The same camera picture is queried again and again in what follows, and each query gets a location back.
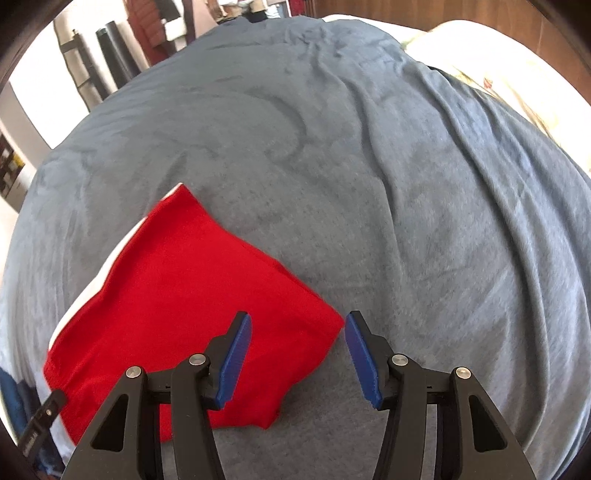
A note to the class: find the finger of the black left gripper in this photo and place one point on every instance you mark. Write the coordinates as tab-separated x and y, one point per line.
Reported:
38	428

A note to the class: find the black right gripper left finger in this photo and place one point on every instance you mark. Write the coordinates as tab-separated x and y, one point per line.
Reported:
123	439

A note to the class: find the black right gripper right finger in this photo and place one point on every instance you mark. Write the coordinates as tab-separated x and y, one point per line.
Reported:
472	438

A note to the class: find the red and white pants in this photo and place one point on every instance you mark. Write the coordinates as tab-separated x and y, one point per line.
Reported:
174	282

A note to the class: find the grey bed blanket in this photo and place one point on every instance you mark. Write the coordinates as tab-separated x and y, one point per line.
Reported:
458	229

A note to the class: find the cream pillow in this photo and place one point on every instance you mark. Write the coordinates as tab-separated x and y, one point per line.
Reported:
498	65

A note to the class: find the black rolled tubes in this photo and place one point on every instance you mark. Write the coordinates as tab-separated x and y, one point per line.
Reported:
120	62

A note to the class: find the hanging clothes rack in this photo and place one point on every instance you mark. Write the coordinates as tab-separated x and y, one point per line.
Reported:
163	27

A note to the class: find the wall poster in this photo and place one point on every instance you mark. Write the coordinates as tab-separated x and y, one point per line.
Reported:
11	166

